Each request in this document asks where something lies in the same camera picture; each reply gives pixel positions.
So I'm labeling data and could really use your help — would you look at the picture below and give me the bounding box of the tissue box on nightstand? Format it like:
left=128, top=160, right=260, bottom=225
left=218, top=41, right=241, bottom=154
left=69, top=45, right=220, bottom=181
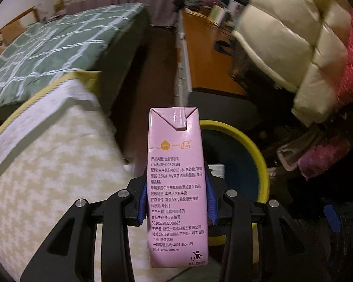
left=53, top=0, right=65, bottom=13

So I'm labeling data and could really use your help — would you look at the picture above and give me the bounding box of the white printed carton box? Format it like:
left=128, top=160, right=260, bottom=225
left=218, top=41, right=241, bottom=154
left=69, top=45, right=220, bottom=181
left=208, top=164, right=225, bottom=180

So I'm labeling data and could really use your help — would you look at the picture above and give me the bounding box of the cream puffer jacket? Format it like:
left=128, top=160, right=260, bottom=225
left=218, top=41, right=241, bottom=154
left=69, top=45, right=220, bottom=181
left=233, top=0, right=351, bottom=126

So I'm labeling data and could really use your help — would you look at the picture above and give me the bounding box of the wooden bed with headboard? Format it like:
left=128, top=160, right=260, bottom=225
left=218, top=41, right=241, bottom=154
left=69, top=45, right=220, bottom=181
left=0, top=2, right=152, bottom=115

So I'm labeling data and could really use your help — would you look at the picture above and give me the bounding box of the yellow rimmed trash bin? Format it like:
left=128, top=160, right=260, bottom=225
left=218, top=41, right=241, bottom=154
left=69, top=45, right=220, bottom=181
left=198, top=119, right=271, bottom=247

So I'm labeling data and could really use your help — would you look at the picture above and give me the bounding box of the patterned beige teal table cloth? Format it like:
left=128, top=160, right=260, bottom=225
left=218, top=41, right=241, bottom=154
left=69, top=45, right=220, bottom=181
left=0, top=70, right=189, bottom=282

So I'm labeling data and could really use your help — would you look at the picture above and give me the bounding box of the pink milk carton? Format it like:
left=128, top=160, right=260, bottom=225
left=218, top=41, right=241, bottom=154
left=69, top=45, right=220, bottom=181
left=147, top=107, right=208, bottom=268

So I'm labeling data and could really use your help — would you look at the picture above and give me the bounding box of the wooden desk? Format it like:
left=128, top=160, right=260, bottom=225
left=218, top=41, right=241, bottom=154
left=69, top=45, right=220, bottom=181
left=179, top=10, right=246, bottom=98

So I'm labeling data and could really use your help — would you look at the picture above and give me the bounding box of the right brown pillow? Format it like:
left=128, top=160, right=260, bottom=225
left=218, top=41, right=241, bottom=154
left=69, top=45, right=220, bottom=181
left=1, top=20, right=26, bottom=45

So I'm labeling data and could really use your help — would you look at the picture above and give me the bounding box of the green checked duvet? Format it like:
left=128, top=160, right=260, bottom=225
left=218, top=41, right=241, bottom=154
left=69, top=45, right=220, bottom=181
left=0, top=2, right=145, bottom=108

